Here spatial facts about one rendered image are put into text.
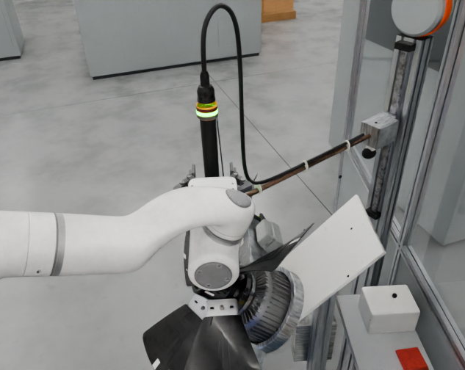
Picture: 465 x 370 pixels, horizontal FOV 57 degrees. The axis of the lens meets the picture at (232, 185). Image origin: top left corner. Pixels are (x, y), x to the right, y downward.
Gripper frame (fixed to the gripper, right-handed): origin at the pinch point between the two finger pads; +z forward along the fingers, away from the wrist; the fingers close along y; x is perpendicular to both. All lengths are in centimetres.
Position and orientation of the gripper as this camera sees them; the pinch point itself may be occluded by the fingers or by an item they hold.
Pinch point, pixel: (212, 171)
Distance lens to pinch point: 95.6
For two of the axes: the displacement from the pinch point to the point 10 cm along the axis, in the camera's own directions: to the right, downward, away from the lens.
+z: -0.4, -5.6, 8.3
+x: -0.3, -8.3, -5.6
